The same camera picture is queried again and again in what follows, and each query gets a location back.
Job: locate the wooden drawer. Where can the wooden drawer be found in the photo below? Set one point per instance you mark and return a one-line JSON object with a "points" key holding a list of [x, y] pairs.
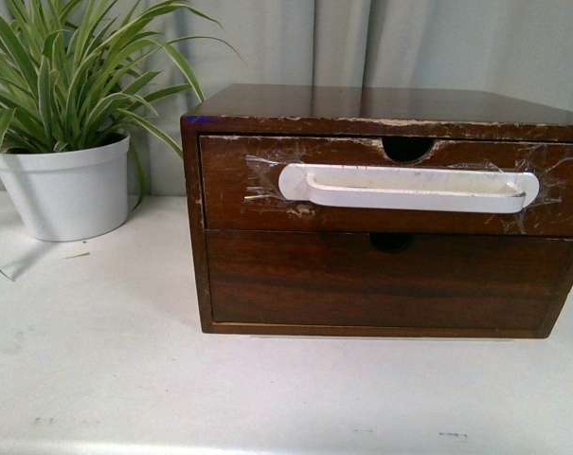
{"points": [[343, 279], [239, 176]]}

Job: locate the white drawer handle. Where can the white drawer handle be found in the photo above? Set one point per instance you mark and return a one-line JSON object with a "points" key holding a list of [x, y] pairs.
{"points": [[445, 190]]}

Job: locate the dark wooden drawer cabinet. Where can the dark wooden drawer cabinet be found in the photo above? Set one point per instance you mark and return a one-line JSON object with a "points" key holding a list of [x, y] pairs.
{"points": [[409, 121]]}

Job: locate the white plastic plant pot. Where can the white plastic plant pot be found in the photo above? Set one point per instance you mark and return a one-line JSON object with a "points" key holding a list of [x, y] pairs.
{"points": [[69, 196]]}

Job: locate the green striped spider plant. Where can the green striped spider plant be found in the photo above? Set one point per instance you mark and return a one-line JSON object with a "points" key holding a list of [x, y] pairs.
{"points": [[74, 75]]}

